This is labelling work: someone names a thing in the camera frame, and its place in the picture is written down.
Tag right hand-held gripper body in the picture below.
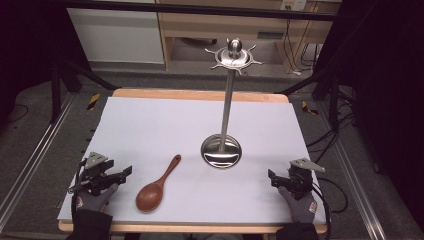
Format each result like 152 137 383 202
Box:
287 157 327 201

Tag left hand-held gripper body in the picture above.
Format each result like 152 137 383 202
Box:
77 151 118 197

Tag person's left hand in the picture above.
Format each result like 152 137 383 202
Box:
73 182 120 214

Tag person's right hand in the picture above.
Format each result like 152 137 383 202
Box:
277 185 319 224

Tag brown wooden spoon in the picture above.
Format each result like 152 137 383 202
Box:
135 153 183 213

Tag yellow black floor tape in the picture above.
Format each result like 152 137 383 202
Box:
301 100 320 116
86 93 101 111

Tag white table mat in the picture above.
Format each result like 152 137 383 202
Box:
56 96 327 225

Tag steel utensil hanging rack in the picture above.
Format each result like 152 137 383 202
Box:
199 37 265 170

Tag white cabinet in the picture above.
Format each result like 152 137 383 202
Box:
66 7 166 65

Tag black curtain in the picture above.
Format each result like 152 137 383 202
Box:
313 0 424 231
0 0 88 116

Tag light wooden desk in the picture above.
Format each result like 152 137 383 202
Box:
155 0 343 73

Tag white power strip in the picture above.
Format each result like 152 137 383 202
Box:
279 0 308 12

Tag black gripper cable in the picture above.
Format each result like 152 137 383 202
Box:
311 176 350 240
67 159 88 218

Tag black floor cables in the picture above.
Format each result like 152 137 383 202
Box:
305 96 357 165

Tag metal floor rail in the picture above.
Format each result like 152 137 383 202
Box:
0 92 77 232
316 99 390 240

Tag black frame strut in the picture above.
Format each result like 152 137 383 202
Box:
274 64 342 132
49 58 122 125

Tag hanging black cables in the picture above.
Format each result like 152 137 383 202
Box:
283 9 323 76

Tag black frame crossbar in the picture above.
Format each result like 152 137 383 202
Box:
56 0 338 22

